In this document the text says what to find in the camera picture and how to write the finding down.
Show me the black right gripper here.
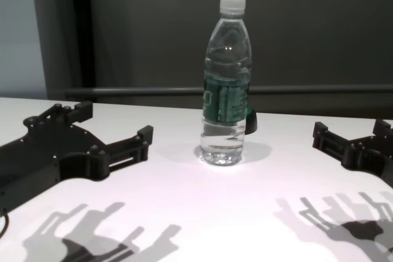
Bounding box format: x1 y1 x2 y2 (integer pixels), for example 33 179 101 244
312 119 393 188

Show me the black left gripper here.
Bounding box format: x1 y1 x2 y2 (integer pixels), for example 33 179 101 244
0 101 154 216

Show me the clear plastic water bottle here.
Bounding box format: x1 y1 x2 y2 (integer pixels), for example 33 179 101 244
199 0 253 166

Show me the black green push button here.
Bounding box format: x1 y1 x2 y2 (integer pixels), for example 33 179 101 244
244 106 258 136

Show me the thin grey wall rail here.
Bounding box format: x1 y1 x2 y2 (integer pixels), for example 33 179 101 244
63 85 393 96

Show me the dark vertical wall post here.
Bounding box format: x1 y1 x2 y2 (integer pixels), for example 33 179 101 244
69 0 98 88

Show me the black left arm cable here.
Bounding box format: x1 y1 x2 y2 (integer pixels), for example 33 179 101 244
0 209 10 240

